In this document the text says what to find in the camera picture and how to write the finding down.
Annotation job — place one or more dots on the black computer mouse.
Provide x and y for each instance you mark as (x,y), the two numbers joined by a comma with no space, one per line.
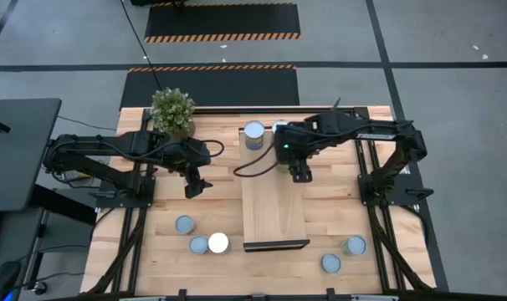
(4,278)

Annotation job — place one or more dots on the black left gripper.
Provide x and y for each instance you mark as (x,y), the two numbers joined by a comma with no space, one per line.
(191,152)

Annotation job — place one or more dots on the black desk leg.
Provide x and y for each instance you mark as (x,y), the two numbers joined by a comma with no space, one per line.
(65,207)

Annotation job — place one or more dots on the tall can red tomato label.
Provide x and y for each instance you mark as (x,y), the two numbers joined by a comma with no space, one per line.
(278,124)

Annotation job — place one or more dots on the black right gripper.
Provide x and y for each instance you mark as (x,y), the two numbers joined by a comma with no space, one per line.
(293,144)

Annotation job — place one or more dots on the short blue can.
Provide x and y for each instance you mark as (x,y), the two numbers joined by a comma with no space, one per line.
(184,224)
(198,245)
(331,263)

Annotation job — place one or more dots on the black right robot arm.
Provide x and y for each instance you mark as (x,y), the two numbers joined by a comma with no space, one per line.
(375,134)

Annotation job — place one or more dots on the wooden shelf with black ends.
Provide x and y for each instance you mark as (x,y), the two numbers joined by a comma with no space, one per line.
(270,209)

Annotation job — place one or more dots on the dark grey desk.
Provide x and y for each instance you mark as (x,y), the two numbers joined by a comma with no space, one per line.
(23,159)

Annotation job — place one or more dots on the mint green fruit label can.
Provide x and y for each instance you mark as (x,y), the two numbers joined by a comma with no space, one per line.
(356,245)

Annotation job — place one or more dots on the potted green plant wicker pot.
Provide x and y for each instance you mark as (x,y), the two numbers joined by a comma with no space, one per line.
(174,110)

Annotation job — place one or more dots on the tall silver-top can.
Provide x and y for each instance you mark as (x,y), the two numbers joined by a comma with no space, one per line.
(218,242)

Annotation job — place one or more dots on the black mat with hazard stripe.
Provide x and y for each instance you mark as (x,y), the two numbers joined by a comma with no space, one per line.
(222,21)
(211,88)

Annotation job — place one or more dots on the small black bracket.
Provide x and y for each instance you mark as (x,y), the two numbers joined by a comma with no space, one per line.
(331,292)
(182,292)

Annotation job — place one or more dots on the black aluminium table frame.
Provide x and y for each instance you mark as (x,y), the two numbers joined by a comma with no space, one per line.
(237,111)

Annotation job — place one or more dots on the tall can blue yellow label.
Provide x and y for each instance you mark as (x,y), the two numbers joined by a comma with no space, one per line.
(254,129)

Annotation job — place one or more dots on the silver aluminium bar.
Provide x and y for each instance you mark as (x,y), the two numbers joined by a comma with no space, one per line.
(375,299)
(144,299)

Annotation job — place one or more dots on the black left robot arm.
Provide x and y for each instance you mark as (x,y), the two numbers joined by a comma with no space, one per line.
(111,144)

